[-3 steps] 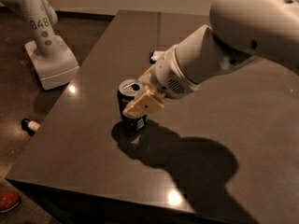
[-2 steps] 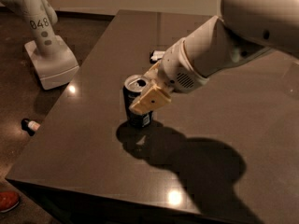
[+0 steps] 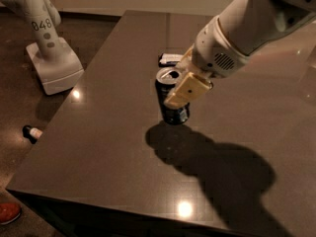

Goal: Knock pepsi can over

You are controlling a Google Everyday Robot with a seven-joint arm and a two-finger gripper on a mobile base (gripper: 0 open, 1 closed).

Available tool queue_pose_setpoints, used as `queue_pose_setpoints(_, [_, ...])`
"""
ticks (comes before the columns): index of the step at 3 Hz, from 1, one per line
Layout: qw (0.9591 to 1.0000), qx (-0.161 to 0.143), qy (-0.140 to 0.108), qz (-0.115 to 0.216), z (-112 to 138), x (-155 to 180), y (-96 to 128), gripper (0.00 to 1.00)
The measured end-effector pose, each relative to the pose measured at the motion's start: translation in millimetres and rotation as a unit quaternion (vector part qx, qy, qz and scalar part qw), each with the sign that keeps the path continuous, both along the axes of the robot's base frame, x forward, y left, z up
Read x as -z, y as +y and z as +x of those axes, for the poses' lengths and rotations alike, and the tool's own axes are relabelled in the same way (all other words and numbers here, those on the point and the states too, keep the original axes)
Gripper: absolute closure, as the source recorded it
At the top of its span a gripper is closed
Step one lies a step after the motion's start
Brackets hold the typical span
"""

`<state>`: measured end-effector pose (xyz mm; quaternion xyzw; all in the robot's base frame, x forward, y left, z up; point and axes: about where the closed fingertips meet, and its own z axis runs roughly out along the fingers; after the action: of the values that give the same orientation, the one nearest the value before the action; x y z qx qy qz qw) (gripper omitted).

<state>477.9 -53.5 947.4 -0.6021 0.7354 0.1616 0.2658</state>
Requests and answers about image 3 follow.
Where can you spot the red object on floor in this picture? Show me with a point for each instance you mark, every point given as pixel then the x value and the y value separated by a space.
pixel 9 212

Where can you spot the white snack bar wrapper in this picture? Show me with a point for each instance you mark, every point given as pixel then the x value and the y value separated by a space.
pixel 169 59

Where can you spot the white robot stand numbered 048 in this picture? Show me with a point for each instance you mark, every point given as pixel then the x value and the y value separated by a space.
pixel 57 65

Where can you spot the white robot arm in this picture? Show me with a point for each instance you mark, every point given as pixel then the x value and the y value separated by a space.
pixel 251 24

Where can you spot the small dark bottle on floor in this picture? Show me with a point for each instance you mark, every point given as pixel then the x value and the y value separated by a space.
pixel 33 134

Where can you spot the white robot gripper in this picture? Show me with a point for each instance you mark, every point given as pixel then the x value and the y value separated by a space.
pixel 215 51

